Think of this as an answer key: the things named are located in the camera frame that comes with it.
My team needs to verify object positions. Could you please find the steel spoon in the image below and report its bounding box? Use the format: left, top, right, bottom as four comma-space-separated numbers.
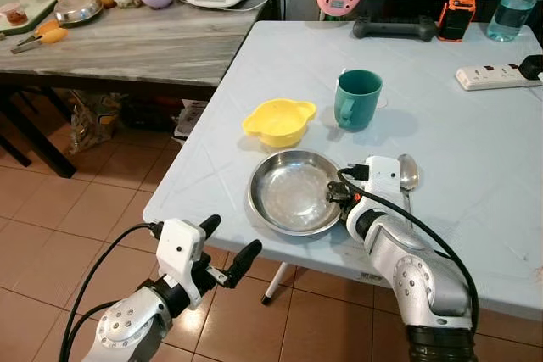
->
397, 153, 421, 234

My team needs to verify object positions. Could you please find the white table leg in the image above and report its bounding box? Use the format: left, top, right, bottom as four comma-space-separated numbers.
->
261, 273, 299, 305

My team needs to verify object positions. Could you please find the round steel plate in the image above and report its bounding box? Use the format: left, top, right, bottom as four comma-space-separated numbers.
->
248, 149, 344, 237

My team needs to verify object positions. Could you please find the green mug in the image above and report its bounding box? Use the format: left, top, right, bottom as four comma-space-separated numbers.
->
333, 70, 383, 132

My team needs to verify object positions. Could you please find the white cardboard box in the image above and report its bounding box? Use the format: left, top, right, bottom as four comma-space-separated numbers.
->
174, 99, 210, 144

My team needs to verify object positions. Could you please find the light blue folding table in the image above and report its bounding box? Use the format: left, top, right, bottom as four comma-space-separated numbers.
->
143, 20, 543, 322

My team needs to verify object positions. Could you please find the printed plastic bag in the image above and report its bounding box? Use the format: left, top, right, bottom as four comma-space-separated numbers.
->
68, 91, 125, 156

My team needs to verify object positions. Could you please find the black handheld controller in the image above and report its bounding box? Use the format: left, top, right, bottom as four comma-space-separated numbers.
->
353, 16, 436, 42

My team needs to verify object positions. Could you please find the white power strip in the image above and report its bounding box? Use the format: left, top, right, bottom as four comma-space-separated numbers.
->
456, 64, 531, 92

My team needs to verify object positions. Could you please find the grey marble top table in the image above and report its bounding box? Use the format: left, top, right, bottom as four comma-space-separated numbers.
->
0, 0, 281, 178

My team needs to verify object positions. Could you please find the orange black handheld device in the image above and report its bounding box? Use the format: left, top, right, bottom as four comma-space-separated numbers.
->
437, 0, 476, 43

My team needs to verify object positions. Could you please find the black power plug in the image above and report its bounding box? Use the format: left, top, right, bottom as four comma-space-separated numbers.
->
518, 55, 543, 81

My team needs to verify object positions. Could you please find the steel lid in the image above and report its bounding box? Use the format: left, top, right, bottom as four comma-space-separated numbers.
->
53, 0, 104, 27

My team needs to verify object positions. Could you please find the green tray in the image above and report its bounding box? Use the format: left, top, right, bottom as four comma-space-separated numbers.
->
0, 0, 57, 37

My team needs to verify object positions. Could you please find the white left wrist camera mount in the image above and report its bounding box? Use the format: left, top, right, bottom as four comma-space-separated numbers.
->
155, 219, 207, 309

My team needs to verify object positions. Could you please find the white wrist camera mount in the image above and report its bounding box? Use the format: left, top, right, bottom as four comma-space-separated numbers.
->
365, 157, 402, 207
155, 219, 207, 309

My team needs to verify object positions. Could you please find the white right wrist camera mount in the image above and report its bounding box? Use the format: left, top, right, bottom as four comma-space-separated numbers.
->
365, 157, 402, 207

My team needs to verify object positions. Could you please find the yellow bowl with handles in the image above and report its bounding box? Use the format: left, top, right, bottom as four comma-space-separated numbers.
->
242, 98, 317, 148

